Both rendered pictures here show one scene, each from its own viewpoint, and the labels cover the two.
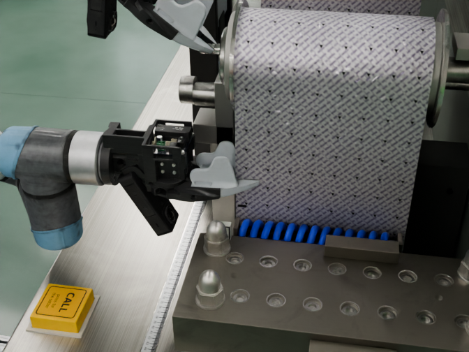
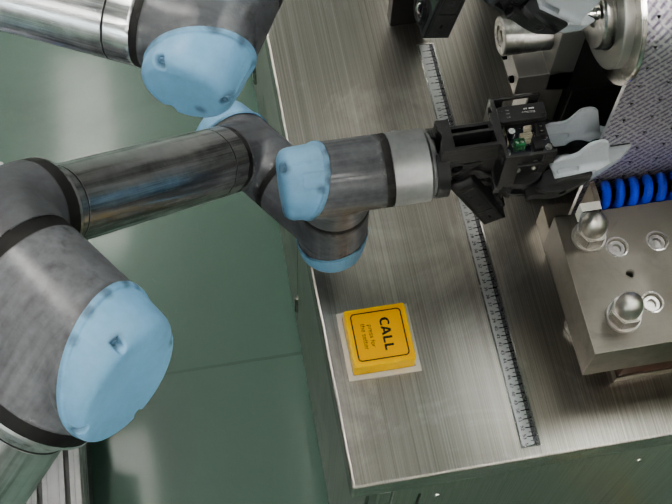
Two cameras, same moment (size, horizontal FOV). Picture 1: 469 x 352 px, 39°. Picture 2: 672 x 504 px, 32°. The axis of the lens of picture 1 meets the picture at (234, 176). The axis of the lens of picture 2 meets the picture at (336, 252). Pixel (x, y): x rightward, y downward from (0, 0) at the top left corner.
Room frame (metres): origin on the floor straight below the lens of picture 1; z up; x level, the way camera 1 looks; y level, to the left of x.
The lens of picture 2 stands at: (0.25, 0.51, 2.14)
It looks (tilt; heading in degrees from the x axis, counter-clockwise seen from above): 63 degrees down; 336
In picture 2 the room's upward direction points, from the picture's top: 4 degrees clockwise
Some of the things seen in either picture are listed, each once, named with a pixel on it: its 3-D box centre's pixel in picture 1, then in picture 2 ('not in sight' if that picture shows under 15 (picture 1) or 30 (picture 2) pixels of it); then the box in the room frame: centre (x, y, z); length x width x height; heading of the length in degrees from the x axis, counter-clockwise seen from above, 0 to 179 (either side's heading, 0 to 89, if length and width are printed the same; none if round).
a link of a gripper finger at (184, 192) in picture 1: (190, 186); (547, 174); (0.74, 0.06, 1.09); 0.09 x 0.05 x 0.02; 79
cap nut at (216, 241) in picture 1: (216, 235); (593, 227); (0.69, 0.02, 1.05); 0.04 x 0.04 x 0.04
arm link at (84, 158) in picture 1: (95, 157); (410, 164); (0.79, 0.19, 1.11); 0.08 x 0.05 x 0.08; 170
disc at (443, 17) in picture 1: (436, 68); not in sight; (0.77, -0.26, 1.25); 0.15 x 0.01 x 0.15; 170
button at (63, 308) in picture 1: (63, 307); (378, 338); (0.70, 0.25, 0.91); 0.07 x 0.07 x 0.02; 80
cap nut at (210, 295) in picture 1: (209, 286); (628, 307); (0.59, 0.03, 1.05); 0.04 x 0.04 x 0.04
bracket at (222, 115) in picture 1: (216, 165); (524, 101); (0.86, 0.03, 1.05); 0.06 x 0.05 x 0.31; 80
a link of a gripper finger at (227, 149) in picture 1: (228, 160); (584, 125); (0.77, 0.01, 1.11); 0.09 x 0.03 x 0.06; 81
